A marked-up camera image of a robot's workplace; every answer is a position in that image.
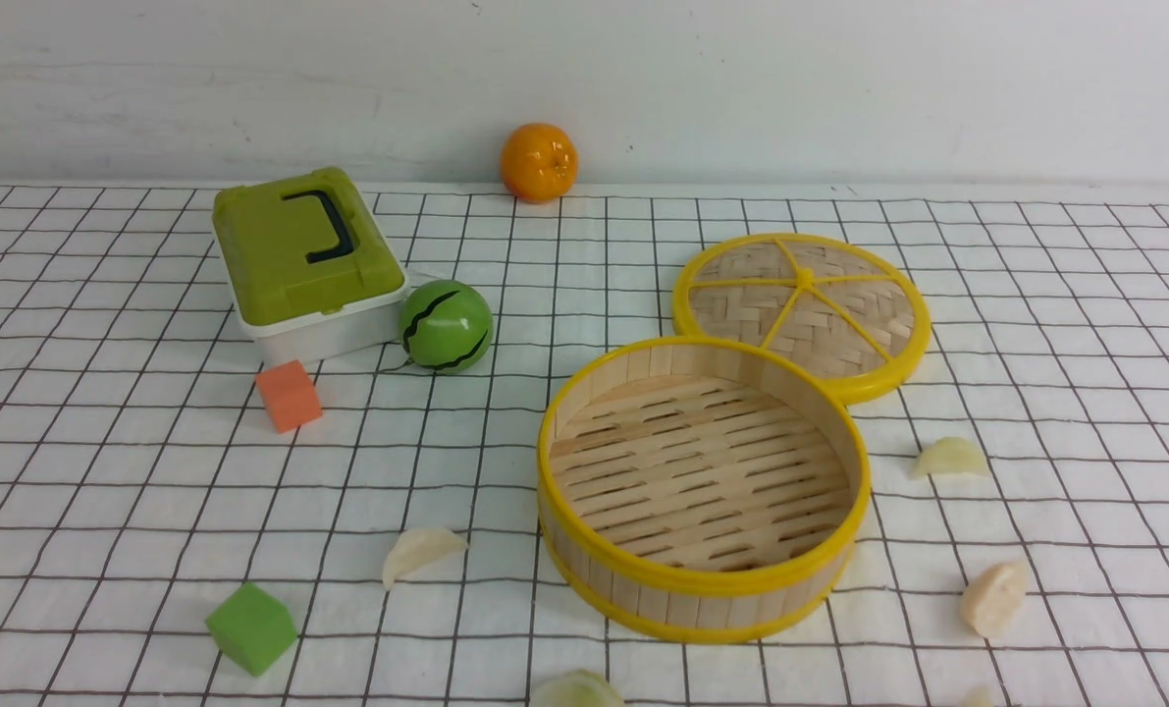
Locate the yellow bamboo steamer tray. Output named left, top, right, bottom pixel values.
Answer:
left=537, top=337, right=872, bottom=644

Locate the orange foam cube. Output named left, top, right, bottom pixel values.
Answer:
left=253, top=359, right=324, bottom=434

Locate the white grid tablecloth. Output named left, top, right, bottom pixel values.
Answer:
left=0, top=183, right=1169, bottom=706

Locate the orange fruit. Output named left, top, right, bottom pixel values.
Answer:
left=500, top=124, right=579, bottom=205

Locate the yellow woven steamer lid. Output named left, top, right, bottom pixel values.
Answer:
left=672, top=233, right=932, bottom=406

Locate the green foam cube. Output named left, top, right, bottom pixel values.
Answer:
left=205, top=581, right=298, bottom=677

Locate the small dumpling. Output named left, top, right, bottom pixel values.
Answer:
left=959, top=684, right=995, bottom=707

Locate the green toy watermelon ball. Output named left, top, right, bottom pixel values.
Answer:
left=399, top=279, right=494, bottom=374

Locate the white dumpling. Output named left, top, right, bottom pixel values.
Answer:
left=381, top=527, right=470, bottom=591

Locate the cream dumpling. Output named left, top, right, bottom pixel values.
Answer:
left=959, top=560, right=1030, bottom=640

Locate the pale green dumpling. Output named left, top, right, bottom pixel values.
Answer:
left=911, top=437, right=991, bottom=479

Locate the greenish dumpling bottom edge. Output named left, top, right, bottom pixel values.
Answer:
left=527, top=670, right=627, bottom=707

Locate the green lidded white box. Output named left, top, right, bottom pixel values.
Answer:
left=210, top=167, right=410, bottom=367

